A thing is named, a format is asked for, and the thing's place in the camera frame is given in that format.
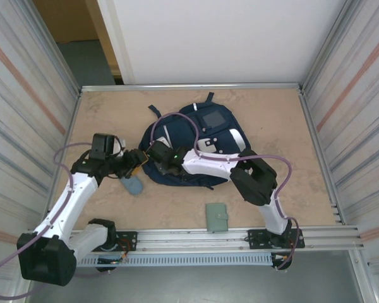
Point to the blue-grey pencil case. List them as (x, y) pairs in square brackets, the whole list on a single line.
[(133, 187)]

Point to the navy blue backpack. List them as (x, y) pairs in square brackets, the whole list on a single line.
[(180, 132)]

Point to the green snap wallet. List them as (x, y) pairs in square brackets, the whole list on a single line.
[(216, 217)]

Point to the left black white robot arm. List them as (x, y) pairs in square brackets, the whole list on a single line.
[(69, 202)]

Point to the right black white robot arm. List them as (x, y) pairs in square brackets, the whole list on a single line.
[(208, 164)]

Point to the grey metal lower shelf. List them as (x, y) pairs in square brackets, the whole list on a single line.
[(192, 284)]

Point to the brown wooden door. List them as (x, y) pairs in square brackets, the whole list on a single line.
[(66, 19)]

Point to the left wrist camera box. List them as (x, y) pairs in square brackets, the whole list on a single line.
[(120, 145)]

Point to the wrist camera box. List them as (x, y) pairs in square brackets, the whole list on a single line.
[(120, 145), (163, 141)]

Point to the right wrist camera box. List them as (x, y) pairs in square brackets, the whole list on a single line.
[(163, 141)]

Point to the aluminium table frame rail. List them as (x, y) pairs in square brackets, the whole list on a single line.
[(113, 87)]

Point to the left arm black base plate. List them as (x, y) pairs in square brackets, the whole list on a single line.
[(128, 240)]

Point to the aluminium mounting rail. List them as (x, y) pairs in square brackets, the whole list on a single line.
[(192, 241)]

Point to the white door frame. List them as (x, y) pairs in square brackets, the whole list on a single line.
[(113, 38)]

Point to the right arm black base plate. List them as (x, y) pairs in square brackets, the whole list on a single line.
[(256, 238)]

